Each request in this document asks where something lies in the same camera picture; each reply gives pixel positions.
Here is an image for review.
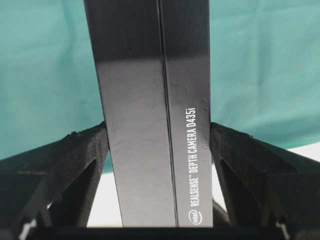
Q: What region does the black RealSense box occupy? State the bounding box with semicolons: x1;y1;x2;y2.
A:
84;0;214;228

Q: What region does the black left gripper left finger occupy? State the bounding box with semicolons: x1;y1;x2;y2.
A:
0;122;109;240

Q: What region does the green table cloth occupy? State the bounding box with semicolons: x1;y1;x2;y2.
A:
0;0;320;160

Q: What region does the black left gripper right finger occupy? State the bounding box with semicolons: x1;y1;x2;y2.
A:
210;122;320;240

